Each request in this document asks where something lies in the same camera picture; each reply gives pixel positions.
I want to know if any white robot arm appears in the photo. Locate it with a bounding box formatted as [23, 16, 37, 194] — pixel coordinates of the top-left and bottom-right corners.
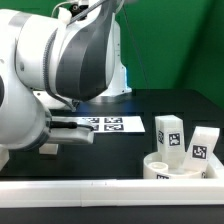
[0, 0, 126, 150]

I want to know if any white marker base plate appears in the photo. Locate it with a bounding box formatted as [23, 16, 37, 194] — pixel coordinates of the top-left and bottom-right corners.
[53, 116, 145, 133]

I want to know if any white front fence bar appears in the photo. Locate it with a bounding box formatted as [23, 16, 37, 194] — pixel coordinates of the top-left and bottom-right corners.
[0, 179, 224, 208]

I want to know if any white left fence piece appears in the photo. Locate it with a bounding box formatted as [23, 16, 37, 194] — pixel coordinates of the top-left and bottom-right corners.
[0, 147, 9, 171]

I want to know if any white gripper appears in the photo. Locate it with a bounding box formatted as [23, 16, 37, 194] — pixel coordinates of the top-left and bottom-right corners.
[47, 119, 94, 144]

